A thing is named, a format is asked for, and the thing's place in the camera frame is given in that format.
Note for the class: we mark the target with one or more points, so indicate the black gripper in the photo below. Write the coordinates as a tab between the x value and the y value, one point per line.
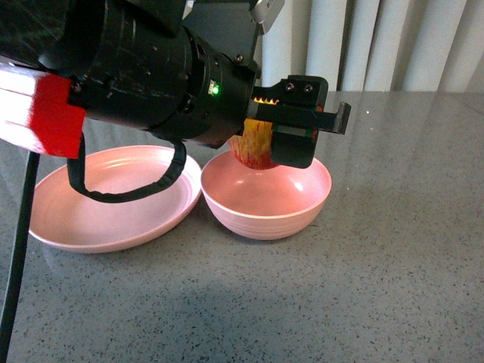
296	107

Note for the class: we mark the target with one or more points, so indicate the red yellow apple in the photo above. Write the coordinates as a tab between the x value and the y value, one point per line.
253	148

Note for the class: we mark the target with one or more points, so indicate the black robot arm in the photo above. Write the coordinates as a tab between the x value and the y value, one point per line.
180	70

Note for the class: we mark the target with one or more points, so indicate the pink bowl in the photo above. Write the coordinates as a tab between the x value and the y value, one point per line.
264	204

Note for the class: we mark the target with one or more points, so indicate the pink plate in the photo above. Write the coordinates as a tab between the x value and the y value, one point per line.
111	221

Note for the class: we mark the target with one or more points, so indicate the white pleated curtain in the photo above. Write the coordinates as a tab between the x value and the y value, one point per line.
378	46

